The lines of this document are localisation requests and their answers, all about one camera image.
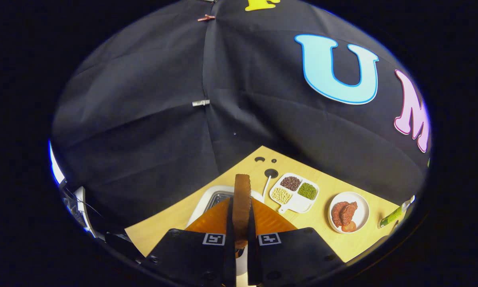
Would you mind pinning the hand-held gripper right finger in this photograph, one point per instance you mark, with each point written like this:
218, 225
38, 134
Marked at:
253, 259

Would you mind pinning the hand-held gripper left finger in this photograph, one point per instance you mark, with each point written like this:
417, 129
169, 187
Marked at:
230, 255

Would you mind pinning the toasted bread slice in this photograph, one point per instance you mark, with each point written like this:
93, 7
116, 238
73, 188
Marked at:
241, 207

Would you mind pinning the white toaster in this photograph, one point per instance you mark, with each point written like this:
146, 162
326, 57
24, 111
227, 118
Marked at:
207, 199

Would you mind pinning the pile of yellow beans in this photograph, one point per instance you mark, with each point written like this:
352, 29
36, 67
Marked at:
281, 195

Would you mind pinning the white divided dish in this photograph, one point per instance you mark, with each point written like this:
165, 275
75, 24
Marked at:
299, 205

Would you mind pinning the pile of dark red beans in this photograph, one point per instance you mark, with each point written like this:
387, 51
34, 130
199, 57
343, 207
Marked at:
290, 183

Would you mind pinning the pile of green beans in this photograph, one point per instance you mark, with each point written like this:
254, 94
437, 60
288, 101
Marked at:
307, 191

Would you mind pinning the brown meat slice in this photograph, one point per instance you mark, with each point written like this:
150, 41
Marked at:
335, 213
350, 211

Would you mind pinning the orange tomato slice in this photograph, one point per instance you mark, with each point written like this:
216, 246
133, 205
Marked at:
348, 227

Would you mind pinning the white round plate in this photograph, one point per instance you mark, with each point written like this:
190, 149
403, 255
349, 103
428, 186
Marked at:
362, 209

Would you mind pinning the green label clear bottle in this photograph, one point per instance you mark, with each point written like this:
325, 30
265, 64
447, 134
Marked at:
392, 217

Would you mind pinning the silver cloth clip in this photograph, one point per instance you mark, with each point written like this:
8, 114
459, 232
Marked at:
200, 103

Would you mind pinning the white metal stand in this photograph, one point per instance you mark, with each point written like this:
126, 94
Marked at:
81, 207

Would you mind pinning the black backdrop cloth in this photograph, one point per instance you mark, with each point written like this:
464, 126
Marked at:
143, 119

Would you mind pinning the pink cloth clip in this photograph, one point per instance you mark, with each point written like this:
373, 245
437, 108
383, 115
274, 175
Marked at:
206, 17

